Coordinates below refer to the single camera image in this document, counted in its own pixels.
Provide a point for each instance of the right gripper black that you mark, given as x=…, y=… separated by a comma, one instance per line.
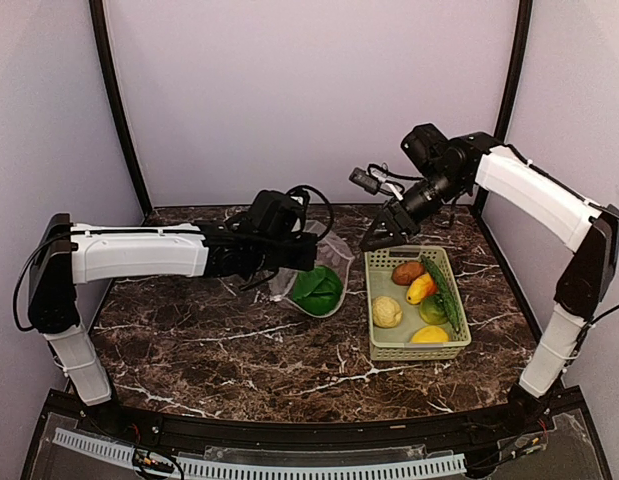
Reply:
x=397, y=239

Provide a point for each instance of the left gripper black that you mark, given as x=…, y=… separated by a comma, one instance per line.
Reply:
x=307, y=259

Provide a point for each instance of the brown potato toy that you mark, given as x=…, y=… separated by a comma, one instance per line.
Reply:
x=406, y=273

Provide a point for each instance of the orange yellow pepper toy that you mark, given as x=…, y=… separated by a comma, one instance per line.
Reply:
x=421, y=288

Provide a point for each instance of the beige wrinkled round food toy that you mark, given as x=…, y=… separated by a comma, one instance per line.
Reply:
x=386, y=312

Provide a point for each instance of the bok choy toy green white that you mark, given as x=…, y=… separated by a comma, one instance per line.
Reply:
x=317, y=292

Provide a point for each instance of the clear dotted zip top bag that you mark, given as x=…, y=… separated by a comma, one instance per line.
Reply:
x=332, y=252

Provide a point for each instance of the green cucumber toy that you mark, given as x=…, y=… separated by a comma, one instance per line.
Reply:
x=451, y=305

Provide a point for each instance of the pale green plastic basket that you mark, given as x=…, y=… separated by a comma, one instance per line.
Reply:
x=395, y=343

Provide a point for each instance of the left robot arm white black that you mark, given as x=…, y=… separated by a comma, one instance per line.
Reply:
x=71, y=254

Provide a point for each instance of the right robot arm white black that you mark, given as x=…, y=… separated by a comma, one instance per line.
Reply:
x=450, y=168

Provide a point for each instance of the yellow lemon toy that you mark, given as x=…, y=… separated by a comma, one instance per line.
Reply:
x=430, y=335

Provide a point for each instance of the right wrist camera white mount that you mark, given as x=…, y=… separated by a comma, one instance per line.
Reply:
x=376, y=180

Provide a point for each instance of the white slotted cable duct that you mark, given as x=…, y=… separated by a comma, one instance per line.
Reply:
x=409, y=462

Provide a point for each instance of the black front rail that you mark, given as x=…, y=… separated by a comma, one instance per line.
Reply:
x=463, y=431

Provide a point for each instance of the right black frame post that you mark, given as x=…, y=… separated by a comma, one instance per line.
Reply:
x=515, y=66

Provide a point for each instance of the black frame post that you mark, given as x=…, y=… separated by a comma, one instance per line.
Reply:
x=115, y=101
x=515, y=66

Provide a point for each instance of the left black frame post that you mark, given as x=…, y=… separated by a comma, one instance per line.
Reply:
x=115, y=101

